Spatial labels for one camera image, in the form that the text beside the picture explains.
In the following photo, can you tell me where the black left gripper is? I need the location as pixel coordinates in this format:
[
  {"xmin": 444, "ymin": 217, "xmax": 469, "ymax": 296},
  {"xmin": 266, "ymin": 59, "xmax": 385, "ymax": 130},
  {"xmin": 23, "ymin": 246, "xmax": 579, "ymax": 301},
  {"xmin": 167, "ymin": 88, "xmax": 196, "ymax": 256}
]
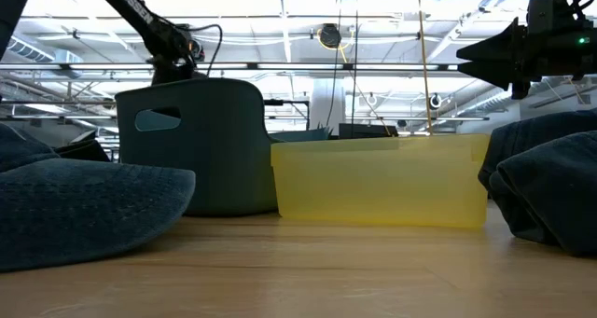
[{"xmin": 149, "ymin": 59, "xmax": 209, "ymax": 87}]

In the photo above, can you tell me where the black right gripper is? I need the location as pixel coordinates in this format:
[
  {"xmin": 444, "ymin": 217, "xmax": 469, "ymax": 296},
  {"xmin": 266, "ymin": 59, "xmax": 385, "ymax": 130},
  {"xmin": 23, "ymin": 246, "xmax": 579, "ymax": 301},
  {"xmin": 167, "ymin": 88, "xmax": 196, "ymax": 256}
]
[{"xmin": 455, "ymin": 17, "xmax": 568, "ymax": 100}]

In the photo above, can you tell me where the dark green cap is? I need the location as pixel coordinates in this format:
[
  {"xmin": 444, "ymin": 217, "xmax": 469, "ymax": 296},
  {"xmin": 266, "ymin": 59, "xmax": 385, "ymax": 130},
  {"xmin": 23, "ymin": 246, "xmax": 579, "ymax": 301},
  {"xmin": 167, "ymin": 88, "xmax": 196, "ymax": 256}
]
[
  {"xmin": 494, "ymin": 130, "xmax": 597, "ymax": 257},
  {"xmin": 0, "ymin": 121, "xmax": 197, "ymax": 273}
]

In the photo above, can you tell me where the long linear ceiling light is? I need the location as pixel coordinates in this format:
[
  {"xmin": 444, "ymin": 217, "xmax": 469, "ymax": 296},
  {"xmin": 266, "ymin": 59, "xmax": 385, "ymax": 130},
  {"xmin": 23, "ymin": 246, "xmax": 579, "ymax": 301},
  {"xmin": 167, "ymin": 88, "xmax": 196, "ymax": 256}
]
[{"xmin": 264, "ymin": 115, "xmax": 491, "ymax": 122}]

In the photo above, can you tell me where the teal plastic bin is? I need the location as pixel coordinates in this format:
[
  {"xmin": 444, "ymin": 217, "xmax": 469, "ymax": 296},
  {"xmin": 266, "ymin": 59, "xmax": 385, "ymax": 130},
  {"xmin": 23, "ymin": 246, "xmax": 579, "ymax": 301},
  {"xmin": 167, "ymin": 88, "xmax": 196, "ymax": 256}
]
[{"xmin": 115, "ymin": 77, "xmax": 331, "ymax": 217}]

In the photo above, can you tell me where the black bent metal bar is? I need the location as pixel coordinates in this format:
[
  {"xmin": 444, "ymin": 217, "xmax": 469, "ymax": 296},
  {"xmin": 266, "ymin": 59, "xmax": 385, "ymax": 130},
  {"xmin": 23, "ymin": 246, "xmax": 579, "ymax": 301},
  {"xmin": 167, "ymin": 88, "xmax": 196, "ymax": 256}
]
[{"xmin": 263, "ymin": 98, "xmax": 312, "ymax": 132}]

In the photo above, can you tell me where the black perforated computer case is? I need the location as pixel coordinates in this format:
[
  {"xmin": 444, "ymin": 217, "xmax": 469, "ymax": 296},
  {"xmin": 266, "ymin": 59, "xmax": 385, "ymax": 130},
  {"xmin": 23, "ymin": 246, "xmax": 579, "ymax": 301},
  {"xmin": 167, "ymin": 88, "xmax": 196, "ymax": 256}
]
[{"xmin": 339, "ymin": 122, "xmax": 400, "ymax": 140}]

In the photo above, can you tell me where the small green succulent plant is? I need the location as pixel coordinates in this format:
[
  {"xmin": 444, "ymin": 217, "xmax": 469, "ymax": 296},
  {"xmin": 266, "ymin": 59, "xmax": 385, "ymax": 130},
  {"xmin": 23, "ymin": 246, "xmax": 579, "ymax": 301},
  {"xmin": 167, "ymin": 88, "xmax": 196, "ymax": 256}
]
[{"xmin": 311, "ymin": 120, "xmax": 335, "ymax": 140}]

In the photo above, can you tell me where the yellow translucent plastic tray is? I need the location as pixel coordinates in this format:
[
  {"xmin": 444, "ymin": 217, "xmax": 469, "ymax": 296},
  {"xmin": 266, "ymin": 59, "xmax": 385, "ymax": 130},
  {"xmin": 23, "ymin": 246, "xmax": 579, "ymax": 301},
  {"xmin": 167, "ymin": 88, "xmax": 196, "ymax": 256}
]
[{"xmin": 270, "ymin": 132, "xmax": 492, "ymax": 229}]

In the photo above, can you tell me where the black ceiling cable reel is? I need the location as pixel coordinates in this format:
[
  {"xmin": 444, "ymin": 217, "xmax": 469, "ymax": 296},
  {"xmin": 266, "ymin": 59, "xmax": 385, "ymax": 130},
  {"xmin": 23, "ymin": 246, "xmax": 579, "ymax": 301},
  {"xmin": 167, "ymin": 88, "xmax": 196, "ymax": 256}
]
[
  {"xmin": 188, "ymin": 37, "xmax": 206, "ymax": 62},
  {"xmin": 316, "ymin": 22, "xmax": 344, "ymax": 49}
]

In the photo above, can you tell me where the silver ventilation duct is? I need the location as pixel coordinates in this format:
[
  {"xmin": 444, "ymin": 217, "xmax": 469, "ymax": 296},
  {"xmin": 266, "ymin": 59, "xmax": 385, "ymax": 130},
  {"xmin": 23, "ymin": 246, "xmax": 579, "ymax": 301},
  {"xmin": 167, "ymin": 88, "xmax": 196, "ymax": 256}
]
[{"xmin": 459, "ymin": 87, "xmax": 523, "ymax": 118}]

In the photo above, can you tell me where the black hanging cable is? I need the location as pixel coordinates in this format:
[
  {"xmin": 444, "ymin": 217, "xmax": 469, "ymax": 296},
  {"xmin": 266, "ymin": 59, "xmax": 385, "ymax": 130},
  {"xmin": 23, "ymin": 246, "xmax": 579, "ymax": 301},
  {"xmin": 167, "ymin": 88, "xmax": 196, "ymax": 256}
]
[{"xmin": 325, "ymin": 0, "xmax": 344, "ymax": 128}]

